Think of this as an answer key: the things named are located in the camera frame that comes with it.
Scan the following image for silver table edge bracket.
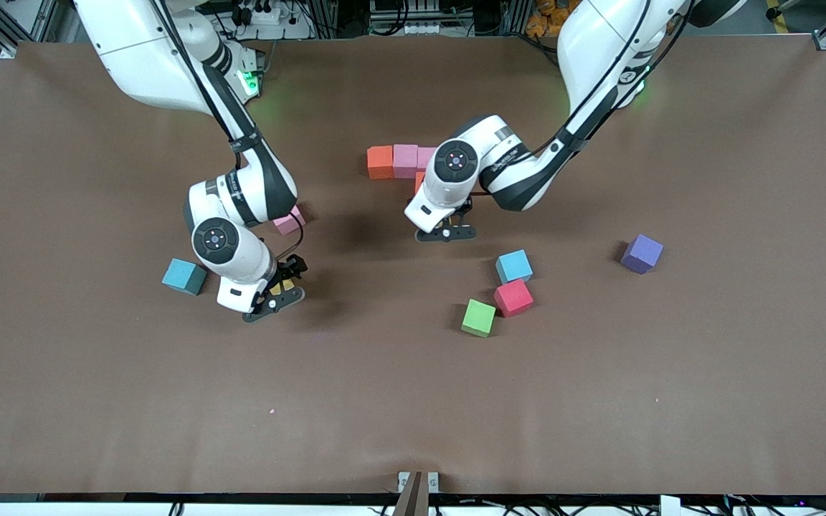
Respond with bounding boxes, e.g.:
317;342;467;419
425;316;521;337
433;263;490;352
397;471;440;494

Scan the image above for red foam cube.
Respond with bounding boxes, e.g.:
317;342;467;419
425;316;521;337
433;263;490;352
493;279;535;318

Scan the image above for bag of orange items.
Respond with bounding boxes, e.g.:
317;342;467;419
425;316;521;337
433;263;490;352
526;0;579;37

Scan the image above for blue foam cube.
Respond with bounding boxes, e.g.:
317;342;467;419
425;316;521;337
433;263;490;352
161;258;208;296
495;249;534;285

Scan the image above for white electronics unit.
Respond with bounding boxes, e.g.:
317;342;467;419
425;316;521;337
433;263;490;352
369;0;451;37

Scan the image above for purple foam cube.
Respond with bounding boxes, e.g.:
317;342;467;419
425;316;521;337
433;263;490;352
620;234;665;275

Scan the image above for white power strip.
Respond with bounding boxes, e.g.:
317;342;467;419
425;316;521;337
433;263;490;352
230;0;283;27

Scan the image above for green foam cube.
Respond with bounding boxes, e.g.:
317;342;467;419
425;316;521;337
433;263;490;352
460;299;498;338

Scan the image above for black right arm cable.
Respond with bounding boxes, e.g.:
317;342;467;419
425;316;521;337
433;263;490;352
151;0;305;260

